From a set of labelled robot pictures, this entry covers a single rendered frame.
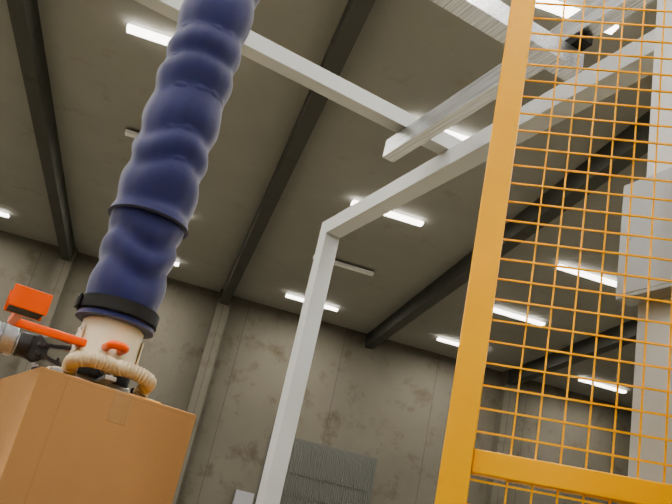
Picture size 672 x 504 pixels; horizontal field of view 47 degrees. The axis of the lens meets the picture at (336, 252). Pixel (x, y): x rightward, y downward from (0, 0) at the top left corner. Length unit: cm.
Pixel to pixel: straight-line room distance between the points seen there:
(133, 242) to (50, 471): 67
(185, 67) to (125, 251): 61
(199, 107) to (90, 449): 105
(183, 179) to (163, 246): 21
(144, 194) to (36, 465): 81
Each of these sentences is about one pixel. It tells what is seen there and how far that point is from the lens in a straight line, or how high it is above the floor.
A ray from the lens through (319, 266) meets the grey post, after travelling 575.
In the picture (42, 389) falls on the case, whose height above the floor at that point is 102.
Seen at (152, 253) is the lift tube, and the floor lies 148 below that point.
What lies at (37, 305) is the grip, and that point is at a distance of 189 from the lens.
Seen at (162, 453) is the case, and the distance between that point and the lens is 199.
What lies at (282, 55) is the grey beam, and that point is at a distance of 437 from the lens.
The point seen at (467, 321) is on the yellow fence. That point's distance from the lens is 140.
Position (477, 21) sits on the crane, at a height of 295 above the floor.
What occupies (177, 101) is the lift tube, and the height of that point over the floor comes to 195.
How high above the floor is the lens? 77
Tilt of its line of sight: 22 degrees up
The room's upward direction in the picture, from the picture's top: 13 degrees clockwise
